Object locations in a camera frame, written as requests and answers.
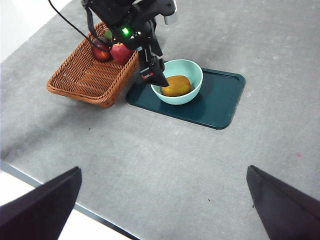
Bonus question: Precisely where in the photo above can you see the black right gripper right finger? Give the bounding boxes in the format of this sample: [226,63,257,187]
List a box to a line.
[246,164,320,240]

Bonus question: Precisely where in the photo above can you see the brown kiwi fruit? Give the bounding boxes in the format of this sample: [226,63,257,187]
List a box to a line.
[161,75,192,98]

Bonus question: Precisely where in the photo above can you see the dark rectangular tray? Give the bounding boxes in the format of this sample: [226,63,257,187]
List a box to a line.
[125,67,246,130]

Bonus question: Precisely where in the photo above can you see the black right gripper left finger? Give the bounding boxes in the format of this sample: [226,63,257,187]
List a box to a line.
[0,166,83,240]

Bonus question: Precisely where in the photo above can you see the black cable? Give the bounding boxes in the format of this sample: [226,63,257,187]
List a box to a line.
[47,0,112,53]

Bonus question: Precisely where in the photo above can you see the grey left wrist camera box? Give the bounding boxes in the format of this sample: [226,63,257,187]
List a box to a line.
[163,0,179,25]

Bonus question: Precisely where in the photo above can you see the brown wicker basket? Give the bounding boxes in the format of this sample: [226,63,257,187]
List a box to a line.
[46,21,140,108]

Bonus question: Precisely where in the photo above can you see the dark red apple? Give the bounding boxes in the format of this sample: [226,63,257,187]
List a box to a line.
[91,36,112,62]

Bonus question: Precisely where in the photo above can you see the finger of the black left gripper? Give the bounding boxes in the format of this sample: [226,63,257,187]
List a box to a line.
[138,58,170,89]

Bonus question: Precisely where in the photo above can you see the teal ceramic bowl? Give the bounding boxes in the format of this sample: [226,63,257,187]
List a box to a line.
[150,59,204,106]

